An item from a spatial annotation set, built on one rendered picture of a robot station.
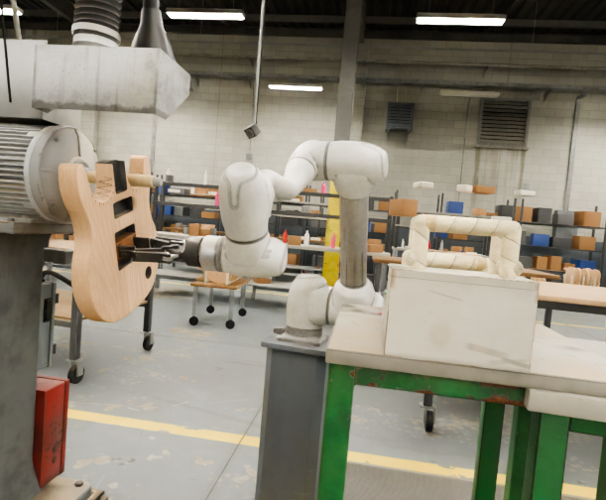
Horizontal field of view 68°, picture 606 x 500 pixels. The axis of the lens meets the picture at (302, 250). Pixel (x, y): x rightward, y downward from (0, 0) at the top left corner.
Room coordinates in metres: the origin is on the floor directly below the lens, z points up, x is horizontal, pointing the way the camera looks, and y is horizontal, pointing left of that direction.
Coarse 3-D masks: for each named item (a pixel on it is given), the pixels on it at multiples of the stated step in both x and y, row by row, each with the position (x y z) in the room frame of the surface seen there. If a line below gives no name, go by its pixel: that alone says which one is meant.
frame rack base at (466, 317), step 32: (416, 288) 0.86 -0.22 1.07; (448, 288) 0.85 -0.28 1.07; (480, 288) 0.84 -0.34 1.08; (512, 288) 0.84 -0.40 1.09; (384, 320) 0.99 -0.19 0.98; (416, 320) 0.86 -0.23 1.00; (448, 320) 0.85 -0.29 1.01; (480, 320) 0.84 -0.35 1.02; (512, 320) 0.83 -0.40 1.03; (384, 352) 0.87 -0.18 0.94; (416, 352) 0.86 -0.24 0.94; (448, 352) 0.85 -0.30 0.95; (480, 352) 0.84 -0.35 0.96; (512, 352) 0.83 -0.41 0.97
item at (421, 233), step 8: (416, 224) 0.88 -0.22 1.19; (424, 224) 0.87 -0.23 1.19; (416, 232) 0.88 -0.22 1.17; (424, 232) 0.87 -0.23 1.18; (416, 240) 0.88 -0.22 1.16; (424, 240) 0.87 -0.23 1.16; (416, 248) 0.88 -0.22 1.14; (424, 248) 0.87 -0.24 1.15; (416, 256) 0.87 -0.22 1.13; (424, 256) 0.87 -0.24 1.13; (416, 264) 0.87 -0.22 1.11; (424, 264) 0.88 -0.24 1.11
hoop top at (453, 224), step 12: (420, 216) 0.88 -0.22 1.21; (432, 216) 0.87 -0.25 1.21; (444, 216) 0.87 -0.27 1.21; (456, 216) 0.88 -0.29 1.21; (432, 228) 0.87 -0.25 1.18; (444, 228) 0.87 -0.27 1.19; (456, 228) 0.86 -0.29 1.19; (468, 228) 0.86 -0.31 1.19; (480, 228) 0.86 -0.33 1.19; (492, 228) 0.85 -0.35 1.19; (504, 228) 0.85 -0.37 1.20; (516, 228) 0.85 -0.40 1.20
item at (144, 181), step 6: (90, 174) 1.17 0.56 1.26; (126, 174) 1.16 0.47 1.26; (132, 174) 1.16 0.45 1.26; (90, 180) 1.17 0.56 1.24; (132, 180) 1.15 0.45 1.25; (138, 180) 1.15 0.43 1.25; (144, 180) 1.15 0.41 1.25; (150, 180) 1.15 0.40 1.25; (132, 186) 1.17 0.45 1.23; (138, 186) 1.16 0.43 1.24; (144, 186) 1.16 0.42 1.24; (150, 186) 1.15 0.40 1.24
